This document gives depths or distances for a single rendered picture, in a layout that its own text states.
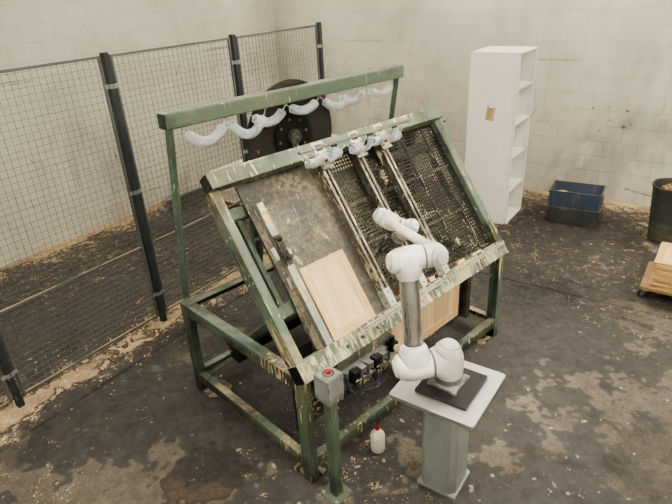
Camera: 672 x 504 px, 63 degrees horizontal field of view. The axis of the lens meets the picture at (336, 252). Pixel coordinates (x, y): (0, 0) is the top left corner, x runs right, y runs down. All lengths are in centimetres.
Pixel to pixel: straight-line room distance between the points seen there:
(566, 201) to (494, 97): 157
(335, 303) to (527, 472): 162
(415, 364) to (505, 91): 438
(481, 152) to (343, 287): 393
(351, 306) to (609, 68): 537
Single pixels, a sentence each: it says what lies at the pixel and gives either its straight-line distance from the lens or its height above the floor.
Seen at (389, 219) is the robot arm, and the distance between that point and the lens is 327.
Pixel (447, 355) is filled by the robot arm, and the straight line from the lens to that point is 305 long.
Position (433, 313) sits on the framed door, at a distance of 446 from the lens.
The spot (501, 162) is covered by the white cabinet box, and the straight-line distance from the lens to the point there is 698.
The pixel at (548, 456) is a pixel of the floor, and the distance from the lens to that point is 405.
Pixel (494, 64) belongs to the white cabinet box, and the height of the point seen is 192.
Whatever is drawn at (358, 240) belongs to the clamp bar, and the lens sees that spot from 359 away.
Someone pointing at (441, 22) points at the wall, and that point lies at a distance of 854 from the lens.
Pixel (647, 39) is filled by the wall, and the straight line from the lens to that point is 783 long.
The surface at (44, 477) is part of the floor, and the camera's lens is 437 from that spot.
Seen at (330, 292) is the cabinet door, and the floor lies 111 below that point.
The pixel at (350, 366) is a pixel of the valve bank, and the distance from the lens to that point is 340.
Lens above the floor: 283
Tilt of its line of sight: 26 degrees down
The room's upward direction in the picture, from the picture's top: 3 degrees counter-clockwise
